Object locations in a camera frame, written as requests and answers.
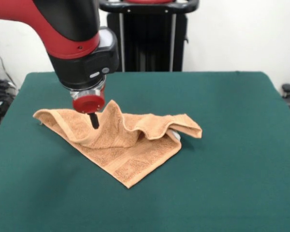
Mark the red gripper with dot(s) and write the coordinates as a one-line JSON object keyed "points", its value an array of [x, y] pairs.
{"points": [[88, 104]]}

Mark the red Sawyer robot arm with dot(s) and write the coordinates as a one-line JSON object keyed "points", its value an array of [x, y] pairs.
{"points": [[70, 36]]}

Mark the black equipment pile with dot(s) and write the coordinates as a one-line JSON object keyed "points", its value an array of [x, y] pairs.
{"points": [[0, 96]]}

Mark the tan terry towel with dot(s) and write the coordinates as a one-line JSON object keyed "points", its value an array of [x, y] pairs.
{"points": [[125, 149]]}

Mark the dark green table cloth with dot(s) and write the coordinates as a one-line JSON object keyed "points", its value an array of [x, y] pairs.
{"points": [[62, 193]]}

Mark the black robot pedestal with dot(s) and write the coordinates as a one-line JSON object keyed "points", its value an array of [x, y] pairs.
{"points": [[147, 36]]}

